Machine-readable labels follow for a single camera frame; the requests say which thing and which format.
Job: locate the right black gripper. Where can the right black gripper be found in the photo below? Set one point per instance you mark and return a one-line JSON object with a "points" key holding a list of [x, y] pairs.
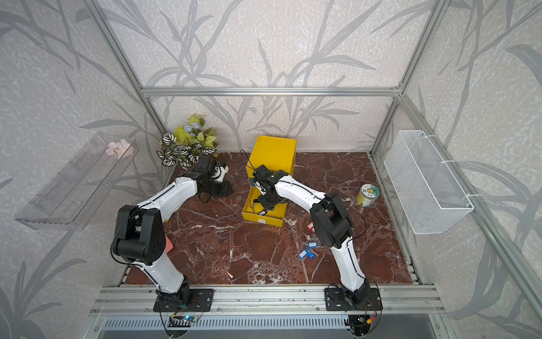
{"points": [[266, 205]]}

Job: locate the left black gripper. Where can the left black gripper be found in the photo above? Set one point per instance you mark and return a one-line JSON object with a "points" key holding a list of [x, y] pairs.
{"points": [[226, 190]]}

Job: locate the yellow drawer cabinet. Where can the yellow drawer cabinet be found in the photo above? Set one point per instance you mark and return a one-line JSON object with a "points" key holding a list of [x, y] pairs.
{"points": [[273, 152]]}

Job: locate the yellow bottom drawer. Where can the yellow bottom drawer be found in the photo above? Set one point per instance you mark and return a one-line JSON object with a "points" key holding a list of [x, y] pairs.
{"points": [[255, 212]]}

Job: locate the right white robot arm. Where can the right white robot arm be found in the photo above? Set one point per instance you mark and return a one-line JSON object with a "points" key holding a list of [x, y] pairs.
{"points": [[331, 223]]}

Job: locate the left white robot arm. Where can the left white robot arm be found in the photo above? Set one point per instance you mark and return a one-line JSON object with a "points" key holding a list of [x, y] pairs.
{"points": [[140, 239]]}

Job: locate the artificial potted plant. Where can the artificial potted plant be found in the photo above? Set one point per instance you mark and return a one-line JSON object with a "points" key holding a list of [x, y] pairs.
{"points": [[188, 143]]}

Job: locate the red plastic scoop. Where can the red plastic scoop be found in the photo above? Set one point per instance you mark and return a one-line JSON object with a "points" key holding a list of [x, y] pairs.
{"points": [[169, 246]]}

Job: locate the left circuit board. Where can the left circuit board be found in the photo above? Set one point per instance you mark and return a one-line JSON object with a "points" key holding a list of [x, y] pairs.
{"points": [[183, 321]]}

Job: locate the solder wire spool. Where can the solder wire spool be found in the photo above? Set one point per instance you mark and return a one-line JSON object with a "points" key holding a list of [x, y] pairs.
{"points": [[367, 195]]}

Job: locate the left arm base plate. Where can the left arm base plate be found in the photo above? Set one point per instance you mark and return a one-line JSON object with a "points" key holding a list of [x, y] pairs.
{"points": [[196, 300]]}

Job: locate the clear acrylic wall shelf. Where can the clear acrylic wall shelf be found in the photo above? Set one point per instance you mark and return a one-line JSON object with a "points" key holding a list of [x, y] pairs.
{"points": [[73, 196]]}

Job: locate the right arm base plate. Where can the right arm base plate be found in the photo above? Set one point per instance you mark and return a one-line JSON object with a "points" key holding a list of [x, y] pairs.
{"points": [[341, 299]]}

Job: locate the aluminium front rail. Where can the aluminium front rail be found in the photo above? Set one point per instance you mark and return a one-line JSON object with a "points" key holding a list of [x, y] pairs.
{"points": [[270, 300]]}

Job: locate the white wire mesh basket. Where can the white wire mesh basket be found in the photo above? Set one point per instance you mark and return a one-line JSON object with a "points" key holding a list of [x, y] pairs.
{"points": [[432, 198]]}

